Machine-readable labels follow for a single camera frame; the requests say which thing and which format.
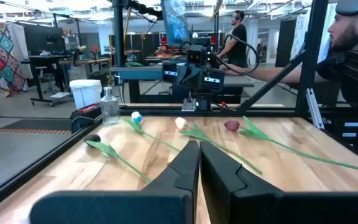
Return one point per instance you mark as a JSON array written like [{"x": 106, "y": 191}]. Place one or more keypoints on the blue screen monitor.
[{"x": 174, "y": 21}]

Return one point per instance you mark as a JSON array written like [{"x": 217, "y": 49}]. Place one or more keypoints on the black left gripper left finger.
[{"x": 166, "y": 205}]

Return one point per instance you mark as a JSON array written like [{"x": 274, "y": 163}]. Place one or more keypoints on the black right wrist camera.
[{"x": 195, "y": 56}]

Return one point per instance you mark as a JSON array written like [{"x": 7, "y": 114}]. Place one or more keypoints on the white bin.
[{"x": 85, "y": 93}]

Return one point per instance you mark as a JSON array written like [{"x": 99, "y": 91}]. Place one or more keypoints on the black desk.
[{"x": 42, "y": 58}]

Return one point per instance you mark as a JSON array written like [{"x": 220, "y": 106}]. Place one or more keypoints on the red connector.
[{"x": 223, "y": 105}]

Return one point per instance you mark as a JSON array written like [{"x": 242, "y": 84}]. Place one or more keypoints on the grey desk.
[{"x": 141, "y": 73}]

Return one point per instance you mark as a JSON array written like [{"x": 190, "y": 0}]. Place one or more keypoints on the black aluminium table frame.
[{"x": 154, "y": 111}]

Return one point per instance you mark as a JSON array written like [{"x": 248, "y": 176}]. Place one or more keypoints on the hazard-striped black floor mat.
[{"x": 36, "y": 125}]

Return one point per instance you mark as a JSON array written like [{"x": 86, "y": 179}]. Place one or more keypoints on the person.
[
  {"x": 343, "y": 34},
  {"x": 238, "y": 40}
]

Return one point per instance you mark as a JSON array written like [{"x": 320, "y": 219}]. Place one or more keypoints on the black artificial tulip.
[{"x": 104, "y": 147}]

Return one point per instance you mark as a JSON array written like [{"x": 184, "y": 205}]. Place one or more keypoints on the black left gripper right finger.
[{"x": 244, "y": 205}]

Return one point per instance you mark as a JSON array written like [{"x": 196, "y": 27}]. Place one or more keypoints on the colourful patchwork quilt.
[{"x": 2, "y": 56}]

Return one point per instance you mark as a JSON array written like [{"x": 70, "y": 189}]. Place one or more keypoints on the black toolbox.
[{"x": 82, "y": 113}]

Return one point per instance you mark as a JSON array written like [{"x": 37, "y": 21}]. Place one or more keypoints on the dark red artificial tulip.
[{"x": 232, "y": 125}]

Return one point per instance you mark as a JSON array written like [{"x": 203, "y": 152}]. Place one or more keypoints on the grey bench table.
[{"x": 238, "y": 81}]

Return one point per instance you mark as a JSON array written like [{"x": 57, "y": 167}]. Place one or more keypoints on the peach artificial tulip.
[{"x": 181, "y": 123}]

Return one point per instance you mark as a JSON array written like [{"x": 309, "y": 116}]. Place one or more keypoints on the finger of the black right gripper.
[
  {"x": 198, "y": 82},
  {"x": 186, "y": 81}
]

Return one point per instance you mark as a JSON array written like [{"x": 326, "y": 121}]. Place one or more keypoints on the black control box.
[{"x": 337, "y": 130}]

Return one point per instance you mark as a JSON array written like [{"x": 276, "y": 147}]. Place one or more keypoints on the grey headset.
[{"x": 350, "y": 6}]

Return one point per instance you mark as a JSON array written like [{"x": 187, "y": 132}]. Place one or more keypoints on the black monitor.
[{"x": 43, "y": 39}]

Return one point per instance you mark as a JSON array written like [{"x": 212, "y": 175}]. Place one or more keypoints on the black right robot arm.
[{"x": 204, "y": 101}]

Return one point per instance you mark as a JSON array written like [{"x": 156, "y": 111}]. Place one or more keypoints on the clear glass vase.
[{"x": 110, "y": 107}]

